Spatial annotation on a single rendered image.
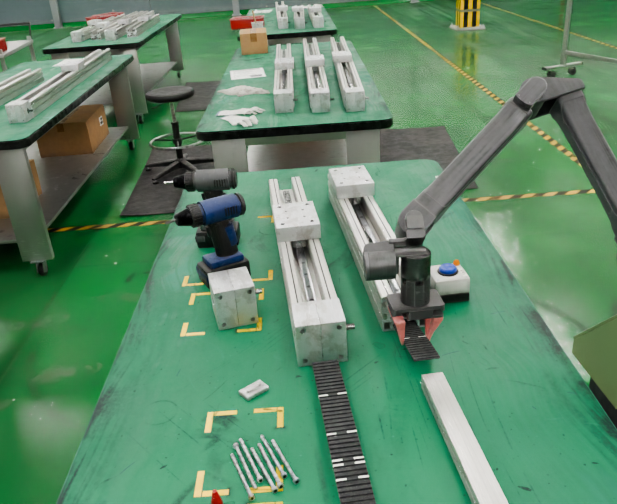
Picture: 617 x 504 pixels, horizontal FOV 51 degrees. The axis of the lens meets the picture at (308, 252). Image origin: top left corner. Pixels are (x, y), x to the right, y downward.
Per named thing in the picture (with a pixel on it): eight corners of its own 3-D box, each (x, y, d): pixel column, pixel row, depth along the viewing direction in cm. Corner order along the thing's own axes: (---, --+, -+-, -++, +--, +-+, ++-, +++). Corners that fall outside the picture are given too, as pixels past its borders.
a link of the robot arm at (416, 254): (434, 252, 118) (428, 239, 123) (396, 255, 118) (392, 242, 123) (433, 285, 121) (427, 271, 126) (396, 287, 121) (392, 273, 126)
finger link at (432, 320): (399, 334, 133) (399, 294, 129) (433, 330, 134) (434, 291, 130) (407, 352, 127) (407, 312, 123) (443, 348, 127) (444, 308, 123)
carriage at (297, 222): (321, 248, 163) (320, 223, 160) (278, 252, 162) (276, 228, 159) (314, 223, 177) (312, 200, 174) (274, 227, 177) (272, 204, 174)
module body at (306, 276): (340, 336, 137) (339, 302, 133) (294, 342, 136) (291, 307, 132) (301, 201, 208) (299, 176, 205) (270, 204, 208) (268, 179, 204)
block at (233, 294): (269, 320, 144) (265, 283, 140) (219, 330, 142) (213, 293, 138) (260, 299, 153) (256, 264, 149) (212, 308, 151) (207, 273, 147)
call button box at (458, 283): (469, 301, 146) (470, 276, 144) (427, 305, 146) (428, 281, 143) (458, 284, 153) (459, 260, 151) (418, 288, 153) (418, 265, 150)
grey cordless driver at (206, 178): (242, 246, 180) (233, 172, 171) (172, 250, 181) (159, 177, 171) (244, 235, 187) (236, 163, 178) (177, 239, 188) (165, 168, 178)
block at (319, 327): (359, 359, 129) (358, 319, 125) (298, 367, 128) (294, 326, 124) (351, 335, 137) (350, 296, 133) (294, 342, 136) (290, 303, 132)
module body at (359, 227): (427, 326, 138) (428, 291, 135) (382, 331, 138) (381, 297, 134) (359, 195, 210) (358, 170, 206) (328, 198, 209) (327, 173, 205)
